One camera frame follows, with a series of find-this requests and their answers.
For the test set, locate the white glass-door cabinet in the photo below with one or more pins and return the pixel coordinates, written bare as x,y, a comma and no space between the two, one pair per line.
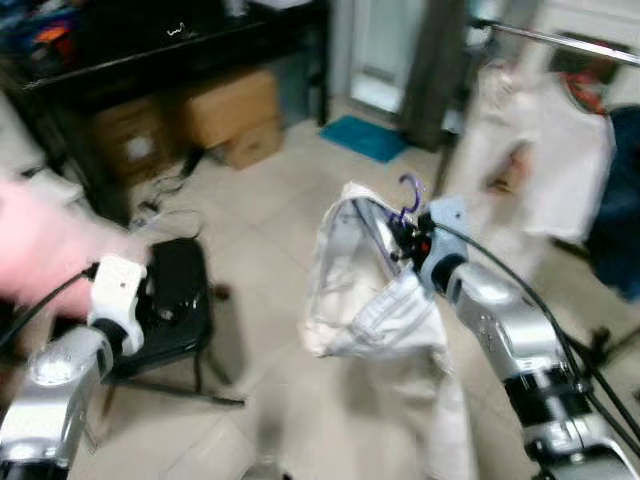
600,15

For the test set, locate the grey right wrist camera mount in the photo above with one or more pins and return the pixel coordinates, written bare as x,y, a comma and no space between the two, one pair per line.
448,235

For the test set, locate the small brown cardboard box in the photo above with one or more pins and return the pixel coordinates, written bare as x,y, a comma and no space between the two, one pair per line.
250,152

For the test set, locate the teal floor mat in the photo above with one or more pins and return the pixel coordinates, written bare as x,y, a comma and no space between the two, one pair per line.
362,138

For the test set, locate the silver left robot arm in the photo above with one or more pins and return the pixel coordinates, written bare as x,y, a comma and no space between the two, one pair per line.
55,385

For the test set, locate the metal clothes rack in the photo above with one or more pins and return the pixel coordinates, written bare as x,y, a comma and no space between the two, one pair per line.
560,40

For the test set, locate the black chair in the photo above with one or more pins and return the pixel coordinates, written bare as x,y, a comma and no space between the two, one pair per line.
185,300

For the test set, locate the cream white trousers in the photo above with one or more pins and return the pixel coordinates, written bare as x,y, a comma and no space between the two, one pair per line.
360,260

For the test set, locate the pink cloth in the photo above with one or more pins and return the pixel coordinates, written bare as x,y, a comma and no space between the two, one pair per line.
50,240

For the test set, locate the black desk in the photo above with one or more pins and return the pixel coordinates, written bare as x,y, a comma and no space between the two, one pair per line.
150,40

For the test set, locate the grey curtain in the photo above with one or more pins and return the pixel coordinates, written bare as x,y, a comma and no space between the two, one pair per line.
435,70

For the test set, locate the blue denim jeans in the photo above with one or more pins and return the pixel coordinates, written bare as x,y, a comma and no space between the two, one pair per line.
625,200

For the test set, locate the white garment with brown spot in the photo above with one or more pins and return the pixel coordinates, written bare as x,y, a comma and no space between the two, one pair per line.
490,130

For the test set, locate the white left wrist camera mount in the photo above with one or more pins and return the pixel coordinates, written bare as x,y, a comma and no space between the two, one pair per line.
118,295

